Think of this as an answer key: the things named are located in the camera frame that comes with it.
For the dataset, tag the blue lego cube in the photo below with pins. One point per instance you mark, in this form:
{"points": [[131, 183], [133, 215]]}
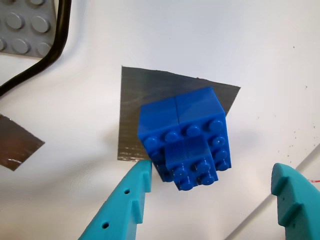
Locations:
{"points": [[180, 112]]}

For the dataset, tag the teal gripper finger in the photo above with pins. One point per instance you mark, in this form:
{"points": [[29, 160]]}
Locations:
{"points": [[300, 200], [125, 200]]}

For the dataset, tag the grey duct tape patch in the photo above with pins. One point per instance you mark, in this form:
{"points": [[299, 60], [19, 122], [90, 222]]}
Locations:
{"points": [[140, 85], [15, 140]]}

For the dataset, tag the grey studded lego baseplate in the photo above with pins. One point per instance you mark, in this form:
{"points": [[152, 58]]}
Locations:
{"points": [[20, 22]]}

